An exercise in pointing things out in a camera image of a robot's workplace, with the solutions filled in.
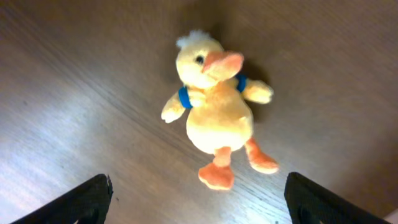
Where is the yellow plush duck toy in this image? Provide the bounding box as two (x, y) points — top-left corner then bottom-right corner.
(161, 30), (279, 190)

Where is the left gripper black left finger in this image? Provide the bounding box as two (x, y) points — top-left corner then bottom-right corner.
(12, 174), (113, 224)

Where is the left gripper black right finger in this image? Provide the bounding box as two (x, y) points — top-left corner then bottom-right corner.
(284, 172), (389, 224)

